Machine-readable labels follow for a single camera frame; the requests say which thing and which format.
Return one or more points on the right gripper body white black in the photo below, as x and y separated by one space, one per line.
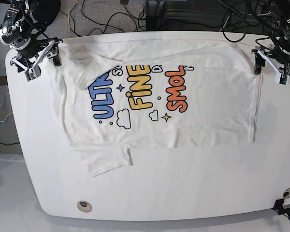
33 54

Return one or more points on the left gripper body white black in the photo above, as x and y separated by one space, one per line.
277 56

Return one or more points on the white printed T-shirt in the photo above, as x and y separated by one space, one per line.
113 97

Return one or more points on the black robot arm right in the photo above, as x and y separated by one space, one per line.
23 29

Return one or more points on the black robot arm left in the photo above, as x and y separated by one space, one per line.
279 30

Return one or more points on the black round stand base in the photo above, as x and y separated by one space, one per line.
46 11

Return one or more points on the silver table grommet right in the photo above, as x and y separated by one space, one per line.
286 193

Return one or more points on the silver table grommet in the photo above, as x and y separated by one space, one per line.
286 193
84 206

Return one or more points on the silver table grommet left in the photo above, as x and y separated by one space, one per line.
84 206

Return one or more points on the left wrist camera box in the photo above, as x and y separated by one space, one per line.
282 79

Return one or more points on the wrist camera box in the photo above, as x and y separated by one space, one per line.
33 73
282 79

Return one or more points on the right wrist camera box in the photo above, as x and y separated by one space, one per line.
33 73

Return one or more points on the black aluminium frame post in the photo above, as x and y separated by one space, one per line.
154 13

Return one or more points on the black clamp with cable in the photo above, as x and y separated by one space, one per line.
280 209

